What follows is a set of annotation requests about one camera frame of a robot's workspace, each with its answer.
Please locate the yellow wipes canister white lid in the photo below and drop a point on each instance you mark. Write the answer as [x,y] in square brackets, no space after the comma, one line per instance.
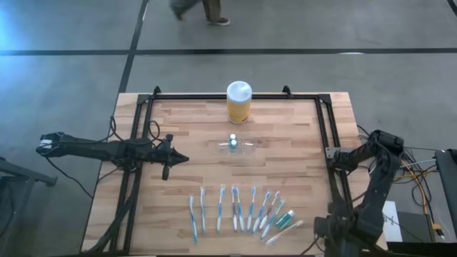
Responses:
[239,103]

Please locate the orange white toothbrush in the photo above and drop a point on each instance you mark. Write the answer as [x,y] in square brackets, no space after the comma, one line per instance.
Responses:
[285,232]

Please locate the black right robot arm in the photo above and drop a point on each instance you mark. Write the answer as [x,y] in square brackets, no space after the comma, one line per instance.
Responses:
[375,185]

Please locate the clear acrylic organizer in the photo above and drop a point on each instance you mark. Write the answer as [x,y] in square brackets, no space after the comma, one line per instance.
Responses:
[250,147]

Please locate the black aluminium table frame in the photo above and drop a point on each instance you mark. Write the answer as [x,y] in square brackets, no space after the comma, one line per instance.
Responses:
[232,96]

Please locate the purple white toothbrush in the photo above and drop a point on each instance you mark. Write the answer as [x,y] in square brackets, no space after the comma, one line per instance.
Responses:
[234,210]
[270,210]

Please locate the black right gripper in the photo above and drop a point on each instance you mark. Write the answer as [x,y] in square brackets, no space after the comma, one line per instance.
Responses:
[330,232]

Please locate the person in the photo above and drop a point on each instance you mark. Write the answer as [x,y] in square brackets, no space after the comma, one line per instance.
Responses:
[214,10]

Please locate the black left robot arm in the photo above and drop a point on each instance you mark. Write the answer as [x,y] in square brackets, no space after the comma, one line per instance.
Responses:
[89,150]

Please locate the black case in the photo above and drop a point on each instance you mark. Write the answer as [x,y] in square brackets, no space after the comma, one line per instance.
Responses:
[446,178]

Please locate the teal mouthwash bottle white cap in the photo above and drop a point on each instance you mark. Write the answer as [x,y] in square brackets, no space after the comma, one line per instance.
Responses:
[284,219]
[232,136]
[233,143]

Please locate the dark grey floor mat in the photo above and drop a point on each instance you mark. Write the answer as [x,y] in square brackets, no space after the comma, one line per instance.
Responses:
[414,228]

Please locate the white paper sheet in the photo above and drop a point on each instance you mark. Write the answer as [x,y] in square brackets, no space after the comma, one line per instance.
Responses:
[391,221]

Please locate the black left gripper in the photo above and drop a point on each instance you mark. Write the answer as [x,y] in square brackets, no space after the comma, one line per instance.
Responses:
[167,157]

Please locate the black floor stand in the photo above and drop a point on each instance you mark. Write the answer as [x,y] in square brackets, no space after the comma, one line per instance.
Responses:
[21,173]

